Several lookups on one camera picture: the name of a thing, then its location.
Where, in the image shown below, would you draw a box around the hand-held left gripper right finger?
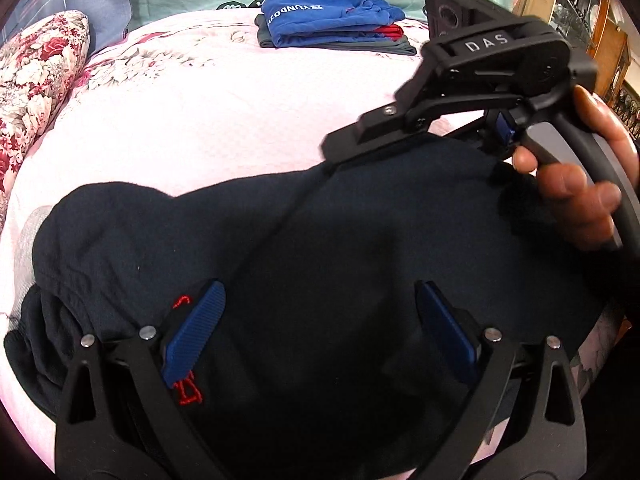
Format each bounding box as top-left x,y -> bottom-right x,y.
410,280 -> 587,480

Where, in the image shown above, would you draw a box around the dark navy pants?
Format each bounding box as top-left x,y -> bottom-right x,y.
4,135 -> 626,480

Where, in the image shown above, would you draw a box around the folded blue garment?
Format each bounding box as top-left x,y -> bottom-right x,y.
261,0 -> 406,49

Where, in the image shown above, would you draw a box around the red floral pillow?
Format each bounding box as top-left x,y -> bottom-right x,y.
0,10 -> 94,197

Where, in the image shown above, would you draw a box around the folded grey garment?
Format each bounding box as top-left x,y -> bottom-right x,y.
255,12 -> 418,56

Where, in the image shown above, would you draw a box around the wooden display cabinet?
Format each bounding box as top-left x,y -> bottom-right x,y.
510,0 -> 640,142

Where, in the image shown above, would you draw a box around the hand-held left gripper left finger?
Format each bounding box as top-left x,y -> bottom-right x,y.
55,280 -> 231,480

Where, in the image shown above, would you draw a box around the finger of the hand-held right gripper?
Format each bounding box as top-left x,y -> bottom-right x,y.
321,54 -> 527,162
440,109 -> 524,154

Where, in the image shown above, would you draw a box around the pink floral bed sheet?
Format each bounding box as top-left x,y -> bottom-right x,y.
0,7 -> 632,480

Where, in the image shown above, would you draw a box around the person's right hand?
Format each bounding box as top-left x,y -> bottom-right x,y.
512,85 -> 640,252

